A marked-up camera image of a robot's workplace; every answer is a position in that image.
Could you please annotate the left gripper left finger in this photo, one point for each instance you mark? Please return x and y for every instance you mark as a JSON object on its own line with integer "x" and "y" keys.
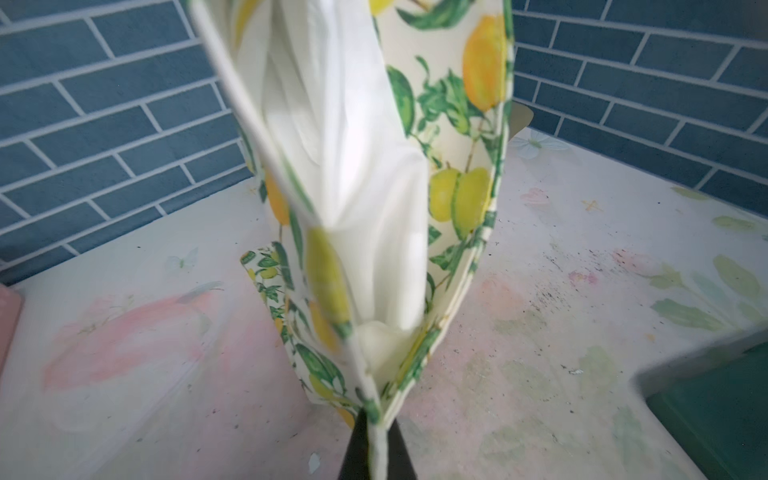
{"x": 355, "y": 462}

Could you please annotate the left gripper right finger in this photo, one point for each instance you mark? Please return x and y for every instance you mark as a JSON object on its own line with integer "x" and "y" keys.
{"x": 400, "y": 466}

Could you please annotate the lemon print skirt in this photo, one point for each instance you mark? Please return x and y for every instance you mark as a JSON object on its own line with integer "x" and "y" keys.
{"x": 377, "y": 132}

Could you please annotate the olive green skirt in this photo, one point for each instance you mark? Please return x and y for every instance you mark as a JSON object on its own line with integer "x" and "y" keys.
{"x": 520, "y": 117}

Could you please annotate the dark green rectangular block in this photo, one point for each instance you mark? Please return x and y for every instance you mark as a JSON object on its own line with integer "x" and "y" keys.
{"x": 718, "y": 415}

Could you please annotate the pink plastic basket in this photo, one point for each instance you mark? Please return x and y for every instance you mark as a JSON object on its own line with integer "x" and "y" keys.
{"x": 11, "y": 304}

